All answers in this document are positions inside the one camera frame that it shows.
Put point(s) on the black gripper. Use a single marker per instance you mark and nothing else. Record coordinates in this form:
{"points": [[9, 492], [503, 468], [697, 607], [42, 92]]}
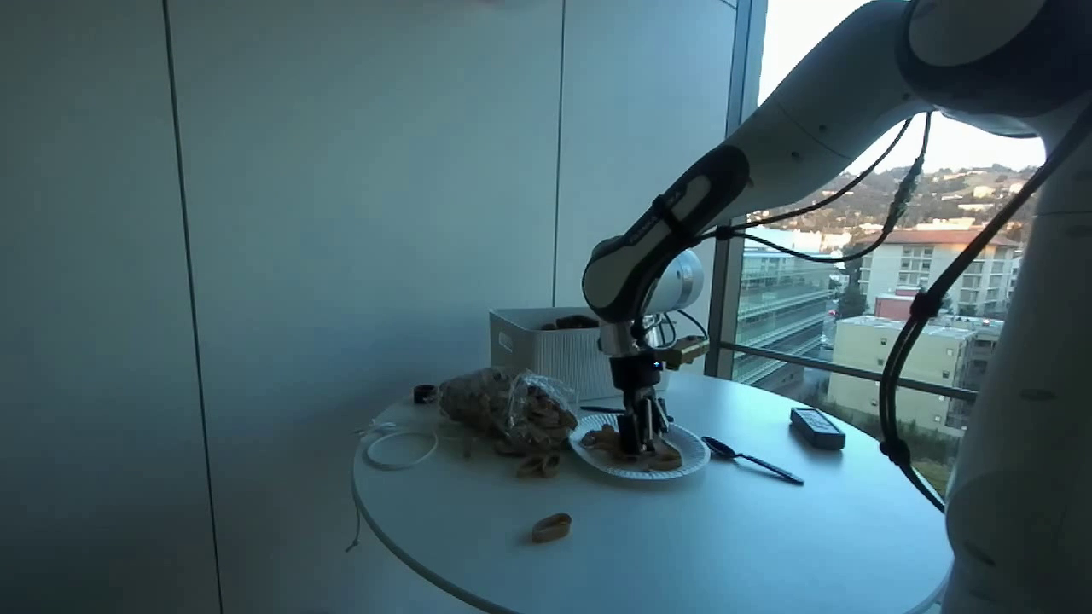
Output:
{"points": [[638, 377]]}

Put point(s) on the tan rubber band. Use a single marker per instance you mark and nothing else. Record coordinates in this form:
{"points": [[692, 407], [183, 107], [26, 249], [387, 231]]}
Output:
{"points": [[671, 446], [609, 454], [658, 462], [542, 530], [600, 439], [541, 466]]}

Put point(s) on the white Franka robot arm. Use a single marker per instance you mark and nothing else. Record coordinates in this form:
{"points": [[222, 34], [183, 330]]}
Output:
{"points": [[819, 105]]}

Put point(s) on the white paper plate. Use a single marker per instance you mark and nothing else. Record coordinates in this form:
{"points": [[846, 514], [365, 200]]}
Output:
{"points": [[690, 453]]}

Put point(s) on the black plastic spoon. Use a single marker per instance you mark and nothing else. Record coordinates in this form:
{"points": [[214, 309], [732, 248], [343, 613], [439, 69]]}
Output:
{"points": [[716, 448]]}

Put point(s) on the dark brown object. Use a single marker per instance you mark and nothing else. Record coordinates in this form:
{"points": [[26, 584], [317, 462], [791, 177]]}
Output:
{"points": [[567, 322]]}

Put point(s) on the white storage box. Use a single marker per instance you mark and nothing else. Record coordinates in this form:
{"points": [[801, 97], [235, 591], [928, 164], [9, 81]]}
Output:
{"points": [[534, 347]]}

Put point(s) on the clear plastic bag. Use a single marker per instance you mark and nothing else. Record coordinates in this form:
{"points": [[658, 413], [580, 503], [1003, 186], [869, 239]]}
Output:
{"points": [[498, 410]]}

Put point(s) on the metal balcony railing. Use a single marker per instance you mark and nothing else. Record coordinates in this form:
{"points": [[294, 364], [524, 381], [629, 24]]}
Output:
{"points": [[795, 359]]}

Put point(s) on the black rectangular block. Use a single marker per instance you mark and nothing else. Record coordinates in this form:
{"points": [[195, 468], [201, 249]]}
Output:
{"points": [[815, 428]]}

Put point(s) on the grey balcony building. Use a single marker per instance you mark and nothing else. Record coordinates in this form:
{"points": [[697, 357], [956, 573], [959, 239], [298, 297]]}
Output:
{"points": [[785, 309]]}

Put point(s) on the small dark round object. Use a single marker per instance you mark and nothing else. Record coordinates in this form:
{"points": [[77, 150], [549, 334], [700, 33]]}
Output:
{"points": [[424, 395]]}

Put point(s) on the beige flat roofed building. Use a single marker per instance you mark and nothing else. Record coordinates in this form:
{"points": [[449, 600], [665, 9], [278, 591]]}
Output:
{"points": [[863, 352]]}

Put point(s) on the red roofed white building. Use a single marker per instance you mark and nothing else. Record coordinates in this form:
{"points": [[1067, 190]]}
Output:
{"points": [[900, 275]]}

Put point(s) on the gold camera module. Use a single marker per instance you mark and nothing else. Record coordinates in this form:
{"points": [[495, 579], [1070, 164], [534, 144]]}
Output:
{"points": [[683, 352]]}

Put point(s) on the grey window frame post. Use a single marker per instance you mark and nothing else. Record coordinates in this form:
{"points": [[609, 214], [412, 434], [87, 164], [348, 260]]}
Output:
{"points": [[746, 45]]}

